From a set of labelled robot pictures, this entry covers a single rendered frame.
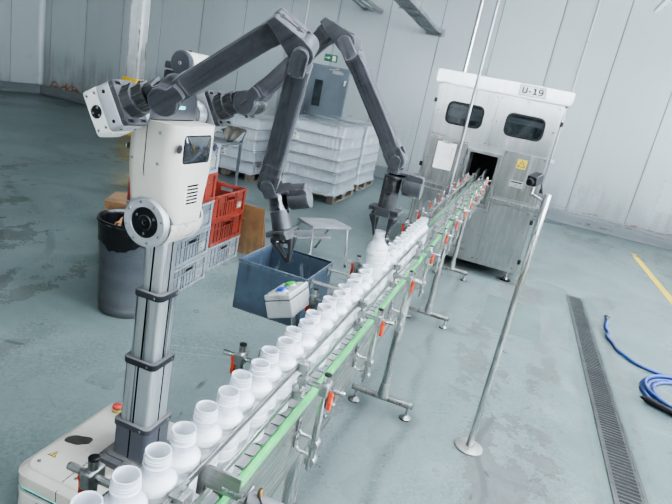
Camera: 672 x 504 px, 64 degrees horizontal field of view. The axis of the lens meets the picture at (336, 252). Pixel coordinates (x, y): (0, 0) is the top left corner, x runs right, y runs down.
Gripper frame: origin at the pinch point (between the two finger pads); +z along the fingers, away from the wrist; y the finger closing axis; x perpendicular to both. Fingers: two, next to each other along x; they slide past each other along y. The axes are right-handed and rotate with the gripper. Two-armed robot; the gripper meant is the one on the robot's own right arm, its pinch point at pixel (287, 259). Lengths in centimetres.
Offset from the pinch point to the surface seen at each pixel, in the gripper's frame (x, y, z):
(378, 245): -21.0, 24.9, 2.5
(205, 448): -17, -75, 14
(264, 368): -19, -56, 9
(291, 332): -17.5, -39.4, 8.3
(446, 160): 18, 472, -3
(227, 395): -17, -66, 10
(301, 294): -3.9, -2.1, 10.2
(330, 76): 326, 1020, -192
